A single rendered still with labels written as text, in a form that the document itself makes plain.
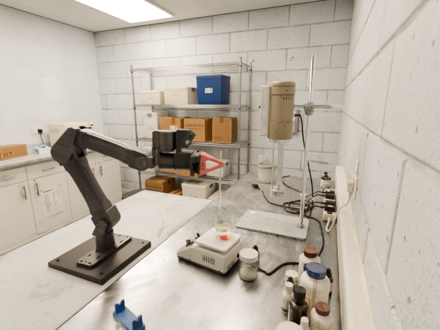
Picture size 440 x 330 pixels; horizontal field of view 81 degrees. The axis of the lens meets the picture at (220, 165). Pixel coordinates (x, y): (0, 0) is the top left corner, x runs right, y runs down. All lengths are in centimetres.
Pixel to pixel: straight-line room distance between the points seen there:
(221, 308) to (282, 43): 285
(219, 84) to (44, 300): 256
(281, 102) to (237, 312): 73
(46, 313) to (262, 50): 299
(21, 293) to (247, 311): 64
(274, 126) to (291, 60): 216
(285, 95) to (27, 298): 105
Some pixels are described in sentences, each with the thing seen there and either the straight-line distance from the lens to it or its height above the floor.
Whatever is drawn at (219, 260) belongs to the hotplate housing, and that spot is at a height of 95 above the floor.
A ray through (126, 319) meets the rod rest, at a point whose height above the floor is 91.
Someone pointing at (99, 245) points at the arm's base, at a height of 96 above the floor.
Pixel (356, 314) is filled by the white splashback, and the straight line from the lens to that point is 68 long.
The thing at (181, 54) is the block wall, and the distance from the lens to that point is 367.
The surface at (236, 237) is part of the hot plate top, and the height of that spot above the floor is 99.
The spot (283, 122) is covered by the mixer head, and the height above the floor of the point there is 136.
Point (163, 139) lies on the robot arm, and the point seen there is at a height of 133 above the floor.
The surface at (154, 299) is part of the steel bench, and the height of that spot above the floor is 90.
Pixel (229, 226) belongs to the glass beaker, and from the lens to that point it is 88.
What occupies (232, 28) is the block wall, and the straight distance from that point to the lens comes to 343.
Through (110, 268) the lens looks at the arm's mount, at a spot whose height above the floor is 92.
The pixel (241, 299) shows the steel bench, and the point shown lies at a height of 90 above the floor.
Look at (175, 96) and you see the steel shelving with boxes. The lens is 321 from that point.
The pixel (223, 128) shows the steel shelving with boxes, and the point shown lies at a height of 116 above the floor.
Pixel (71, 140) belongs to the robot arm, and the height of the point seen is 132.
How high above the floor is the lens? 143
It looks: 13 degrees down
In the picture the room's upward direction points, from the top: straight up
